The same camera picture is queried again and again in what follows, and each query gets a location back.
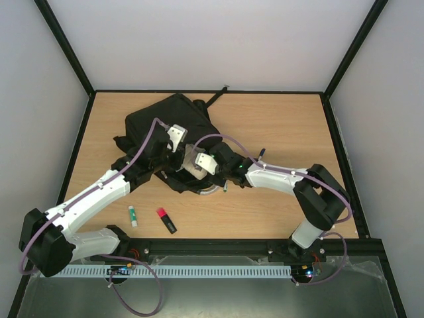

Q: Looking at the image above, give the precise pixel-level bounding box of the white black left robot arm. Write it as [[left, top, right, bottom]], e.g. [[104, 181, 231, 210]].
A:
[[19, 125, 187, 277]]

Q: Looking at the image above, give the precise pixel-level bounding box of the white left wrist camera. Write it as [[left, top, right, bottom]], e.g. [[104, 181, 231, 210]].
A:
[[167, 124, 188, 153]]

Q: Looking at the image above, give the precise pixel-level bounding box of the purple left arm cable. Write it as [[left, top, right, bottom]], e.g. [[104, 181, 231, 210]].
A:
[[19, 117, 164, 315]]

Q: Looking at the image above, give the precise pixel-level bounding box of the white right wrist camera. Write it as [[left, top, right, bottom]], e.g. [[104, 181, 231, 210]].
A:
[[194, 153, 219, 176]]

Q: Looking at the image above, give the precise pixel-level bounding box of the pink black highlighter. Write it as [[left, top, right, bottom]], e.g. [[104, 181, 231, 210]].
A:
[[156, 208, 177, 234]]

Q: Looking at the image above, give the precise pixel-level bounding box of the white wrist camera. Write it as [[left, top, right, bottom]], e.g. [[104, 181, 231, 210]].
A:
[[194, 153, 219, 176], [167, 124, 188, 153]]

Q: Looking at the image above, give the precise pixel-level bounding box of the blue cap white marker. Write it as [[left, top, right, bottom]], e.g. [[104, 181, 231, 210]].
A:
[[258, 148, 266, 161]]

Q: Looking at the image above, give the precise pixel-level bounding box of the green white glue stick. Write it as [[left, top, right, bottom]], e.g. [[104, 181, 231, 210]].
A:
[[128, 205, 138, 227]]

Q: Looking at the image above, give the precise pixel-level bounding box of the beige fabric pencil case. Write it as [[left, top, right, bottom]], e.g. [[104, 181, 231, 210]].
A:
[[176, 144, 207, 180]]

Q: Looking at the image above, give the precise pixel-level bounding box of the black student backpack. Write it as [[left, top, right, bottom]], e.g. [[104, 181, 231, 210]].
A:
[[111, 87, 227, 195]]

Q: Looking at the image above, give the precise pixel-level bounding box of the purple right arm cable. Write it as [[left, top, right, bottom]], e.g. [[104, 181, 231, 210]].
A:
[[191, 132, 354, 286]]

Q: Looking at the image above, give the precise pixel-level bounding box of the black enclosure frame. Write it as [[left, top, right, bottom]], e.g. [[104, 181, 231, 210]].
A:
[[6, 0, 408, 318]]

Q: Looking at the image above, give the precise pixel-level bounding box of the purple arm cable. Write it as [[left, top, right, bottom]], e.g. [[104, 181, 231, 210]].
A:
[[191, 132, 354, 286], [19, 117, 164, 315]]

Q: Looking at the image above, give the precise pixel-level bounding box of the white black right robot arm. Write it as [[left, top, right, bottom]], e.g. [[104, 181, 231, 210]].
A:
[[209, 142, 351, 260]]

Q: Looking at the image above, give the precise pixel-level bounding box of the light blue cable duct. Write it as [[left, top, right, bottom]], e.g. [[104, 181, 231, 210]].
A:
[[55, 265, 292, 279]]

